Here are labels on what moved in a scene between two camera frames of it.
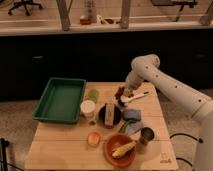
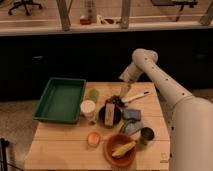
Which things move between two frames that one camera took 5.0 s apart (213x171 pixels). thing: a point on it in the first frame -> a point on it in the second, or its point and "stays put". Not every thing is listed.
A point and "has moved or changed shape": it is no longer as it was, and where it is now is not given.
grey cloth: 133,127 stays put
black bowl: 116,116 stays put
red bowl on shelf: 85,21 stays put
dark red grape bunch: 119,92 has moved or changed shape
